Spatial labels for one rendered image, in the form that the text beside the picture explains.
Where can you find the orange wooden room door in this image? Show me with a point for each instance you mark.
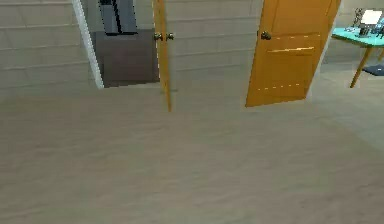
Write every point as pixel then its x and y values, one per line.
pixel 286 66
pixel 163 66

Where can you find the dark round door knob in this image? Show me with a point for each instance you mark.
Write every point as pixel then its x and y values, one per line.
pixel 265 35
pixel 170 36
pixel 158 36

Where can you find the turquoise table with wooden legs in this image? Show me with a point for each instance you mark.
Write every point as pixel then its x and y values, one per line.
pixel 360 36

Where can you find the dark blue floor cushion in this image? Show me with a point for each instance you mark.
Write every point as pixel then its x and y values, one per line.
pixel 375 69

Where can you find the small dark object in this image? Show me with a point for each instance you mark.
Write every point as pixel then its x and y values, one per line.
pixel 364 31

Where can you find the small grey figurine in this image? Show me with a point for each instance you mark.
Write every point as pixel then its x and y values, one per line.
pixel 357 16

